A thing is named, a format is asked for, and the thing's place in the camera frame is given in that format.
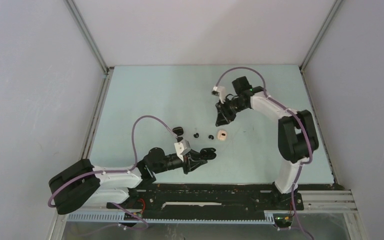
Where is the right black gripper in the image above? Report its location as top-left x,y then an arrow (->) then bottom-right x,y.
216,97 -> 248,127

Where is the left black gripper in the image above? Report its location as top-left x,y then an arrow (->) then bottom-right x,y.
152,148 -> 207,174

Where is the beige earbud charging case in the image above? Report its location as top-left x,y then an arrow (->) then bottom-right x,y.
217,129 -> 228,141

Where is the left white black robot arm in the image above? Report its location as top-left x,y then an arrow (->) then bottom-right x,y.
48,147 -> 217,215

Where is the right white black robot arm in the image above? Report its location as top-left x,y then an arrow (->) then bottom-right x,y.
211,76 -> 319,209

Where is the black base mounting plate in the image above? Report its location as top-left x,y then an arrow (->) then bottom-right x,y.
120,183 -> 304,220

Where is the left controller board red led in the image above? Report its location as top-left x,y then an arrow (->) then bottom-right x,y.
124,213 -> 142,221

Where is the right controller board green led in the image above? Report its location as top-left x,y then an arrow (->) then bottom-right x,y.
274,216 -> 293,223

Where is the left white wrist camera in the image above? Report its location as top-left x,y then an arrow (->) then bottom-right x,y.
174,139 -> 191,162

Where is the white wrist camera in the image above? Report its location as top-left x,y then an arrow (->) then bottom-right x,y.
211,86 -> 227,104
174,139 -> 191,162

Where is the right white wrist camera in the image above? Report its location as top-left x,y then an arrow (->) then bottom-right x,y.
211,86 -> 227,104

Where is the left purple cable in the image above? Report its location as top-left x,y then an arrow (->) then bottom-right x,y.
47,115 -> 178,209

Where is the purple cable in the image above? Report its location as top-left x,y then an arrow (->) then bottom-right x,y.
47,115 -> 178,209
215,66 -> 315,240

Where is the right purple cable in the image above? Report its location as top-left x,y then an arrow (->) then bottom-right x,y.
215,66 -> 315,240

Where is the white slotted cable duct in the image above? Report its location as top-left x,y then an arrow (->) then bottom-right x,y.
66,211 -> 275,225

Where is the left aluminium corner post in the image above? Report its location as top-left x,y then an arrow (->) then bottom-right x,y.
64,0 -> 110,74

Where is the aluminium frame rail front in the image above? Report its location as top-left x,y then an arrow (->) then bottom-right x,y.
48,184 -> 361,240

